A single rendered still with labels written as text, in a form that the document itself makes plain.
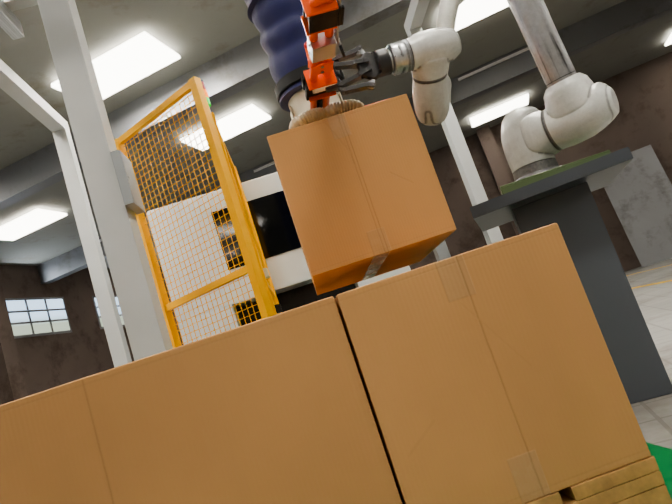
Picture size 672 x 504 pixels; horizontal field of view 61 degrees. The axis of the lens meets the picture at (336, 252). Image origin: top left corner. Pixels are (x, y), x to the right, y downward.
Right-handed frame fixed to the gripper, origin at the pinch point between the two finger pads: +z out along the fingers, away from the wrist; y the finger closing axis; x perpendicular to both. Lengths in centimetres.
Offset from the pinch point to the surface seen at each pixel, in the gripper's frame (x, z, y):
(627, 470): -57, -15, 104
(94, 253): 350, 181, -71
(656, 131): 939, -790, -133
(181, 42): 407, 57, -279
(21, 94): 279, 181, -192
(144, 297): 136, 97, 19
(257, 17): 21.0, 9.5, -37.2
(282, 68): 18.3, 7.4, -16.3
